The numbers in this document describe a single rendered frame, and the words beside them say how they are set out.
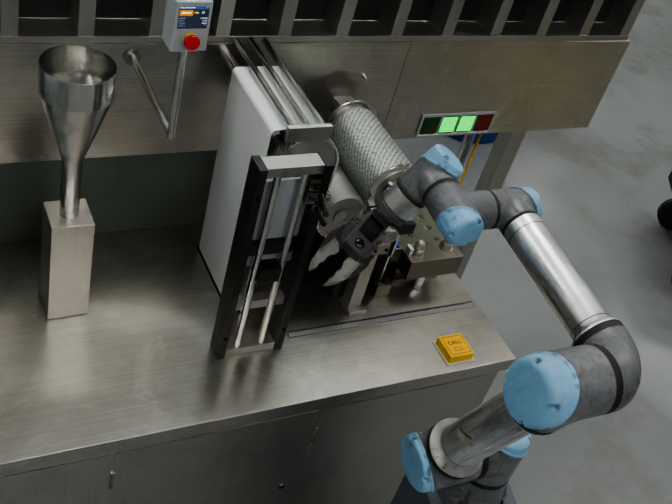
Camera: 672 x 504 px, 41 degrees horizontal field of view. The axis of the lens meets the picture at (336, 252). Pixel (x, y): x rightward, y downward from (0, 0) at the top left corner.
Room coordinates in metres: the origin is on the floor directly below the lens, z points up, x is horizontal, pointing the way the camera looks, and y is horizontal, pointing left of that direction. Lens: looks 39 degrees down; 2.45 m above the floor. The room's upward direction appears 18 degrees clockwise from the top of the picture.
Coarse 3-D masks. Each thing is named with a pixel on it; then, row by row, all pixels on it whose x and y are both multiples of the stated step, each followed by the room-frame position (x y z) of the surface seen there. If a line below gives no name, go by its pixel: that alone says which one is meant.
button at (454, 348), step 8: (448, 336) 1.68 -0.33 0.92; (456, 336) 1.68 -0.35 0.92; (440, 344) 1.65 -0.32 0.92; (448, 344) 1.65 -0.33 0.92; (456, 344) 1.66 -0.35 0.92; (464, 344) 1.67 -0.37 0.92; (448, 352) 1.62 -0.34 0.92; (456, 352) 1.63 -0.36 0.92; (464, 352) 1.64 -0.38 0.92; (472, 352) 1.65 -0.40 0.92; (448, 360) 1.61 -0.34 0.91; (456, 360) 1.62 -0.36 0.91
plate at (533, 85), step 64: (0, 64) 1.53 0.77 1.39; (192, 64) 1.77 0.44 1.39; (256, 64) 1.87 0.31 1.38; (320, 64) 1.97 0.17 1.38; (384, 64) 2.07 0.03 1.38; (448, 64) 2.19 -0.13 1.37; (512, 64) 2.31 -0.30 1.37; (576, 64) 2.45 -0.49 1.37; (0, 128) 1.53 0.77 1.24; (128, 128) 1.70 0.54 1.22; (192, 128) 1.79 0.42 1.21; (512, 128) 2.37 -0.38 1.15
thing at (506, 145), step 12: (504, 132) 2.62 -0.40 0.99; (516, 132) 2.61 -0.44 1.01; (504, 144) 2.61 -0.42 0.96; (516, 144) 2.62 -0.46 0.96; (492, 156) 2.63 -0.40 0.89; (504, 156) 2.60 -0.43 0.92; (492, 168) 2.61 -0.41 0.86; (504, 168) 2.62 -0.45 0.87; (480, 180) 2.64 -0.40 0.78; (492, 180) 2.60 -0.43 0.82; (504, 180) 2.63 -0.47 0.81; (468, 252) 2.62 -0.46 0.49
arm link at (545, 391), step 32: (544, 352) 1.07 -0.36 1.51; (576, 352) 1.08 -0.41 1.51; (608, 352) 1.10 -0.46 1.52; (512, 384) 1.04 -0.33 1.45; (544, 384) 1.01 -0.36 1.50; (576, 384) 1.02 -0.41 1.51; (608, 384) 1.05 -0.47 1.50; (480, 416) 1.09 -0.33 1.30; (512, 416) 1.01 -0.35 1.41; (544, 416) 0.98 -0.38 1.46; (576, 416) 1.00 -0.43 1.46; (416, 448) 1.14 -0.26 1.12; (448, 448) 1.12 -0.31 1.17; (480, 448) 1.08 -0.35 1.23; (416, 480) 1.11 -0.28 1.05; (448, 480) 1.11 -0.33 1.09
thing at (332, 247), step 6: (336, 240) 1.39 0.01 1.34; (324, 246) 1.39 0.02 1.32; (330, 246) 1.39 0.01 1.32; (336, 246) 1.39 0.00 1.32; (318, 252) 1.38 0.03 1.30; (324, 252) 1.38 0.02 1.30; (330, 252) 1.38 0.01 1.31; (336, 252) 1.38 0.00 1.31; (312, 258) 1.38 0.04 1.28; (318, 258) 1.38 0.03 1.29; (324, 258) 1.38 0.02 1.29; (312, 264) 1.38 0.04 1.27
